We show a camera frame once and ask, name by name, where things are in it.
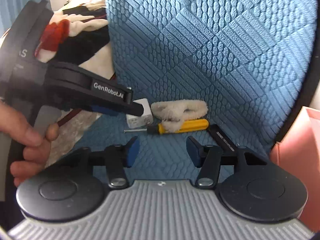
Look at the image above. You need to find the white charger large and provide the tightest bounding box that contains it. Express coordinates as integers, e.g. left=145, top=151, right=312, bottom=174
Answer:
left=125, top=98, right=154, bottom=129

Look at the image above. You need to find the black stick device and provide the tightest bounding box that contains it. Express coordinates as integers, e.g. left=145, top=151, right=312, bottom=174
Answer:
left=207, top=124, right=237, bottom=152

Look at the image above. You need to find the yellow handled screwdriver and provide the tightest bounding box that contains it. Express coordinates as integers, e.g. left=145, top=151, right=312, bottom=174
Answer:
left=123, top=119, right=209, bottom=135

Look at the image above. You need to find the person left hand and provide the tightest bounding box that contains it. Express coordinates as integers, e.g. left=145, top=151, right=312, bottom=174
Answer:
left=1, top=102, right=59, bottom=186

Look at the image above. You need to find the striped orange black blanket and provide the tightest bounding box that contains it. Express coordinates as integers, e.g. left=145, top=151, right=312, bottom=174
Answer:
left=35, top=0, right=115, bottom=80

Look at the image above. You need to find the pink open cardboard box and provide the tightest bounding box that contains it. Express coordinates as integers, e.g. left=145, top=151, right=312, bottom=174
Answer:
left=270, top=107, right=320, bottom=232

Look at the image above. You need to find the blue textured chair cover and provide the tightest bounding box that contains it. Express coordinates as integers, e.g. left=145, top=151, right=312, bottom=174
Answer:
left=72, top=0, right=318, bottom=181

